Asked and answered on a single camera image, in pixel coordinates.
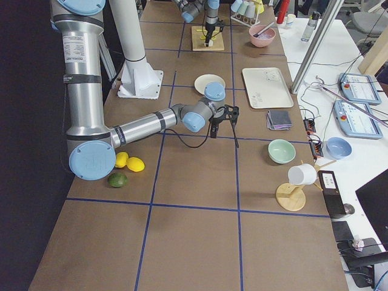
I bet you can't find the black computer mouse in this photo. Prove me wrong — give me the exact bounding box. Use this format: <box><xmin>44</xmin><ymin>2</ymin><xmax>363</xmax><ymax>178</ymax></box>
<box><xmin>343</xmin><ymin>203</ymin><xmax>355</xmax><ymax>215</ymax></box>

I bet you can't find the wooden mug tree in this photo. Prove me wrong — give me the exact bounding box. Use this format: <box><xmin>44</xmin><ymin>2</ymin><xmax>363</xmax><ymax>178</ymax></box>
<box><xmin>275</xmin><ymin>160</ymin><xmax>336</xmax><ymax>212</ymax></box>

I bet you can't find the aluminium frame post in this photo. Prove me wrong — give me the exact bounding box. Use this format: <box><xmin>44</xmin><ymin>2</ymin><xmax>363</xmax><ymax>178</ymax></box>
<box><xmin>290</xmin><ymin>0</ymin><xmax>344</xmax><ymax>94</ymax></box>

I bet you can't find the cup rack with wooden handle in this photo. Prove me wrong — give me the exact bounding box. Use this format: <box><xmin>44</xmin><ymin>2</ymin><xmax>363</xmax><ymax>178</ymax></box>
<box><xmin>230</xmin><ymin>10</ymin><xmax>261</xmax><ymax>27</ymax></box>

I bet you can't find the bamboo cutting board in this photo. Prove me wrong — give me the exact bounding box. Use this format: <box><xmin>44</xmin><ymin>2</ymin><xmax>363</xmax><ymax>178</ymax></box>
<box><xmin>191</xmin><ymin>25</ymin><xmax>226</xmax><ymax>52</ymax></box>

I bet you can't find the metal muddler black tip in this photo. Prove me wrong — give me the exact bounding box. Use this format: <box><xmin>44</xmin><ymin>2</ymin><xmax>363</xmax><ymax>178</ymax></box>
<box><xmin>253</xmin><ymin>22</ymin><xmax>274</xmax><ymax>38</ymax></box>

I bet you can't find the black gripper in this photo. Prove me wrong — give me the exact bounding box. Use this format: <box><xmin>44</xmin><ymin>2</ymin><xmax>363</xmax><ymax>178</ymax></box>
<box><xmin>204</xmin><ymin>21</ymin><xmax>223</xmax><ymax>45</ymax></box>
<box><xmin>209</xmin><ymin>104</ymin><xmax>239</xmax><ymax>148</ymax></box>

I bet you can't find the folded grey cloth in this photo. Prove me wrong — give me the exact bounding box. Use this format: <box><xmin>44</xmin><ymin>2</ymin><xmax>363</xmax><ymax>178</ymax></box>
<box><xmin>266</xmin><ymin>110</ymin><xmax>292</xmax><ymax>130</ymax></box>

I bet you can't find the beige plate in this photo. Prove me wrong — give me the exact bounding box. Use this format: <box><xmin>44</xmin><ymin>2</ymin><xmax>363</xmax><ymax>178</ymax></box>
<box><xmin>194</xmin><ymin>74</ymin><xmax>226</xmax><ymax>95</ymax></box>

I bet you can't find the green bowl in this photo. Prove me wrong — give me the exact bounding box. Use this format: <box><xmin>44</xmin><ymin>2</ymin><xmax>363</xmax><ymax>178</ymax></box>
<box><xmin>268</xmin><ymin>139</ymin><xmax>296</xmax><ymax>164</ymax></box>

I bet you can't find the cream bear tray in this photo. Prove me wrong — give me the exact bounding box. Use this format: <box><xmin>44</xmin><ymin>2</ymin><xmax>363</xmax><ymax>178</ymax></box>
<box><xmin>242</xmin><ymin>67</ymin><xmax>293</xmax><ymax>109</ymax></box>

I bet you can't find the white cup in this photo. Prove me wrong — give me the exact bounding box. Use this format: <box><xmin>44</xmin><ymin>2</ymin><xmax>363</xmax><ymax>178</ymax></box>
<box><xmin>243</xmin><ymin>1</ymin><xmax>255</xmax><ymax>18</ymax></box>

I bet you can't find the pink bowl with ice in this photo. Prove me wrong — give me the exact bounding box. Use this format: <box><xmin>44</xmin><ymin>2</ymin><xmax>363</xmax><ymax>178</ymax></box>
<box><xmin>249</xmin><ymin>25</ymin><xmax>276</xmax><ymax>48</ymax></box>

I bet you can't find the green avocado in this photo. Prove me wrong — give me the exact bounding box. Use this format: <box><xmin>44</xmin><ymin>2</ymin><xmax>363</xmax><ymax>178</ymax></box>
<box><xmin>107</xmin><ymin>173</ymin><xmax>128</xmax><ymax>188</ymax></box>

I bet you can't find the blue bowl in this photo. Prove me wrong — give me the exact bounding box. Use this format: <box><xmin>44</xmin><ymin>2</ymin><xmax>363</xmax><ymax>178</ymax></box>
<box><xmin>326</xmin><ymin>137</ymin><xmax>352</xmax><ymax>159</ymax></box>

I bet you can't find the black box with label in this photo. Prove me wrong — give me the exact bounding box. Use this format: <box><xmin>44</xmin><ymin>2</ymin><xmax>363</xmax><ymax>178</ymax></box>
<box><xmin>318</xmin><ymin>170</ymin><xmax>346</xmax><ymax>219</ymax></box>

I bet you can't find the paper cup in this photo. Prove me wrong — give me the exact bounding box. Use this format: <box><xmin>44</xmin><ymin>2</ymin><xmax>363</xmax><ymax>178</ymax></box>
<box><xmin>286</xmin><ymin>13</ymin><xmax>296</xmax><ymax>27</ymax></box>

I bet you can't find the white mug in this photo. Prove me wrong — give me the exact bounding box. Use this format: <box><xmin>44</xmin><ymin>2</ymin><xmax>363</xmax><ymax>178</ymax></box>
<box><xmin>287</xmin><ymin>164</ymin><xmax>317</xmax><ymax>185</ymax></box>

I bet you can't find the blue teach pendant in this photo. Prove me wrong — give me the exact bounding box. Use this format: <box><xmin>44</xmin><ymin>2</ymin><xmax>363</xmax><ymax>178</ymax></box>
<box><xmin>334</xmin><ymin>100</ymin><xmax>383</xmax><ymax>139</ymax></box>
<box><xmin>338</xmin><ymin>73</ymin><xmax>382</xmax><ymax>105</ymax></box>

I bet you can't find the yellow cup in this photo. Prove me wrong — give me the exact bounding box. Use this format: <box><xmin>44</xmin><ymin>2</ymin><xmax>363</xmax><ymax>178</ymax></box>
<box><xmin>253</xmin><ymin>0</ymin><xmax>264</xmax><ymax>15</ymax></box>

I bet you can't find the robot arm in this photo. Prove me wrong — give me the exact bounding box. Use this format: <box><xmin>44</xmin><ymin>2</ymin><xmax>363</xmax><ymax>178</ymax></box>
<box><xmin>50</xmin><ymin>1</ymin><xmax>239</xmax><ymax>181</ymax></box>
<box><xmin>173</xmin><ymin>0</ymin><xmax>224</xmax><ymax>47</ymax></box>

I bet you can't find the yellow lemon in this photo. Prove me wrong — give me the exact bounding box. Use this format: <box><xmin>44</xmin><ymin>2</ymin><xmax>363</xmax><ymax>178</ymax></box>
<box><xmin>126</xmin><ymin>156</ymin><xmax>145</xmax><ymax>172</ymax></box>
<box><xmin>115</xmin><ymin>152</ymin><xmax>129</xmax><ymax>169</ymax></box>

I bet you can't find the red bottle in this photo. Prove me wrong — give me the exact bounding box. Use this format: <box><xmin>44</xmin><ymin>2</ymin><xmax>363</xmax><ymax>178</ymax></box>
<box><xmin>276</xmin><ymin>0</ymin><xmax>290</xmax><ymax>24</ymax></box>

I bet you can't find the blue cup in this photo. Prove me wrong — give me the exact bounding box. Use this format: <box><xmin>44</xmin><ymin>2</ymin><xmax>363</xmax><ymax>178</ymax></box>
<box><xmin>231</xmin><ymin>0</ymin><xmax>243</xmax><ymax>13</ymax></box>

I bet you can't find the clear water bottle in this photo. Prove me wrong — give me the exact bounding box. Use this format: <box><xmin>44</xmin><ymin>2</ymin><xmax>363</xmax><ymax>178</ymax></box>
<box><xmin>301</xmin><ymin>11</ymin><xmax>321</xmax><ymax>42</ymax></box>

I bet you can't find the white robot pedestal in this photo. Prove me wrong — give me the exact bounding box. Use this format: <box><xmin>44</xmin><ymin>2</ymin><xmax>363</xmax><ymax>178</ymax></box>
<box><xmin>109</xmin><ymin>0</ymin><xmax>163</xmax><ymax>99</ymax></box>

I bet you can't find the orange power strip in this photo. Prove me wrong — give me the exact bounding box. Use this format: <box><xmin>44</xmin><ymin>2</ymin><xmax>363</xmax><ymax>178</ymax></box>
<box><xmin>303</xmin><ymin>118</ymin><xmax>324</xmax><ymax>161</ymax></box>

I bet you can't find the reacher grabber tool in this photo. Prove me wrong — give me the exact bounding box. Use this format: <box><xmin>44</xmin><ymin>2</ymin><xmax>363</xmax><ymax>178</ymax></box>
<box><xmin>316</xmin><ymin>76</ymin><xmax>387</xmax><ymax>127</ymax></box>

